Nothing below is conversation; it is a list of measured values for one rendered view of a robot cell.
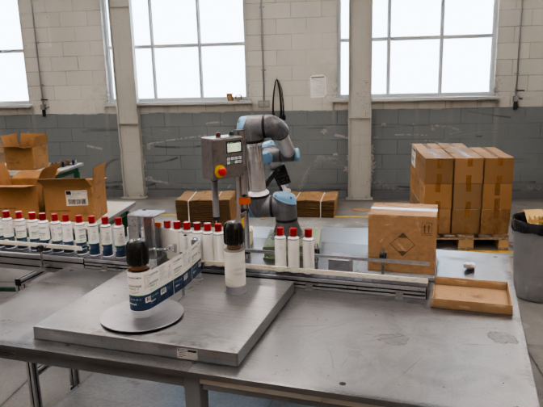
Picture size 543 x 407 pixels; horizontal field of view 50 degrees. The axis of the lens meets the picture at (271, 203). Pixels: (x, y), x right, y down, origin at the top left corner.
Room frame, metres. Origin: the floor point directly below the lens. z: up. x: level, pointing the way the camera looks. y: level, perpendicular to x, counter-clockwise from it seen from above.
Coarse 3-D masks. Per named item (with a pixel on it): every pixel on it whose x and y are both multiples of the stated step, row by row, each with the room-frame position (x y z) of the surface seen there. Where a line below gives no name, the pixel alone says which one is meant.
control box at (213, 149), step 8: (208, 136) 2.67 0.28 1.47; (224, 136) 2.66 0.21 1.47; (232, 136) 2.66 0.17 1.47; (240, 136) 2.68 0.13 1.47; (208, 144) 2.61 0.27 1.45; (216, 144) 2.60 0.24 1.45; (224, 144) 2.62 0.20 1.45; (208, 152) 2.61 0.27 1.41; (216, 152) 2.60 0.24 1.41; (224, 152) 2.62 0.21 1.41; (240, 152) 2.68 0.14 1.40; (208, 160) 2.62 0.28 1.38; (216, 160) 2.60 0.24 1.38; (224, 160) 2.62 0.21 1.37; (208, 168) 2.62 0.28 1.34; (216, 168) 2.59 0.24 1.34; (232, 168) 2.65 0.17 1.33; (240, 168) 2.67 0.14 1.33; (208, 176) 2.62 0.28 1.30; (216, 176) 2.59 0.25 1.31; (224, 176) 2.62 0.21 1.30; (232, 176) 2.65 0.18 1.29; (240, 176) 2.68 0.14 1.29
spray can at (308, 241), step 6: (306, 234) 2.45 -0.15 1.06; (306, 240) 2.44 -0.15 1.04; (312, 240) 2.45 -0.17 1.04; (306, 246) 2.44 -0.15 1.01; (312, 246) 2.45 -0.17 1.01; (306, 252) 2.44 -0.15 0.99; (312, 252) 2.45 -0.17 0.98; (306, 258) 2.44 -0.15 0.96; (312, 258) 2.45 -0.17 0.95; (306, 264) 2.44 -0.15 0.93; (312, 264) 2.45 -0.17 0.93
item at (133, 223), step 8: (128, 216) 2.57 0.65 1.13; (128, 224) 2.57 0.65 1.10; (136, 224) 2.56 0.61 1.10; (144, 224) 2.55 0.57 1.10; (152, 224) 2.56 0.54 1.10; (128, 232) 2.57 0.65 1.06; (136, 232) 2.56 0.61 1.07; (144, 232) 2.55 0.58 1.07; (152, 232) 2.56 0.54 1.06; (152, 240) 2.61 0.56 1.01; (152, 256) 2.58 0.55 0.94; (160, 256) 2.57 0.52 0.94; (152, 264) 2.53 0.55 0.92; (160, 264) 2.56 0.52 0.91
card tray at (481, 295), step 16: (448, 288) 2.36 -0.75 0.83; (464, 288) 2.35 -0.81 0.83; (480, 288) 2.35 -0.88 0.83; (496, 288) 2.34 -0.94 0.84; (432, 304) 2.17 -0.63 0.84; (448, 304) 2.15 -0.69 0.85; (464, 304) 2.13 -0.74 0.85; (480, 304) 2.12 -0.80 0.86; (496, 304) 2.10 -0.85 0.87; (512, 304) 2.09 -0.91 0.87
